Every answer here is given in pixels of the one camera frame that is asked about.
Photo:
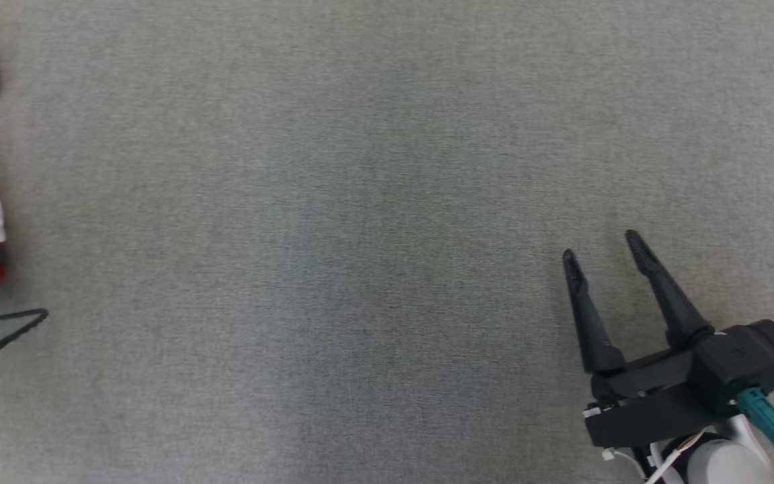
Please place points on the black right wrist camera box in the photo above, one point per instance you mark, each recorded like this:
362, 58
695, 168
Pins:
729, 366

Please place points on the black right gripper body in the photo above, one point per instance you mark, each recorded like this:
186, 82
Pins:
642, 403

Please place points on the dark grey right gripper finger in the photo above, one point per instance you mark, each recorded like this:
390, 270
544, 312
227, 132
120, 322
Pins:
592, 329
672, 302

